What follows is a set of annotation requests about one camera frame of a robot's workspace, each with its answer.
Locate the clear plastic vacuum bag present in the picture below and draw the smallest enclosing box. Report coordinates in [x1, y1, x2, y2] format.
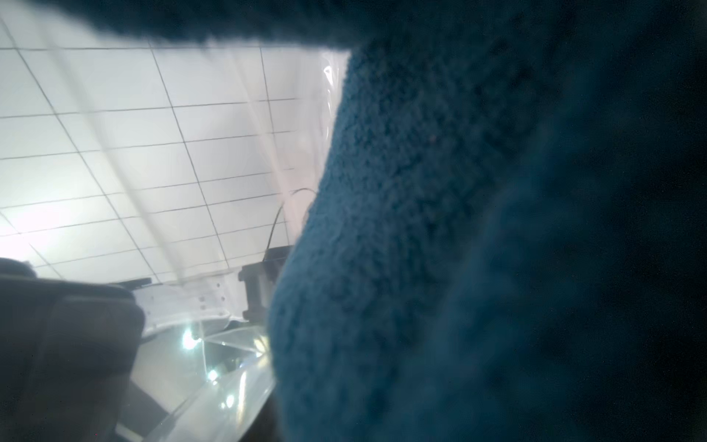
[32, 46, 352, 442]

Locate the teal and beige towel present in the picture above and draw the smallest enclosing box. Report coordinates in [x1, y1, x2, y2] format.
[50, 1, 706, 441]

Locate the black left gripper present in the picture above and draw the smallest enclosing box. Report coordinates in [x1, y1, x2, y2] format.
[1, 259, 145, 441]

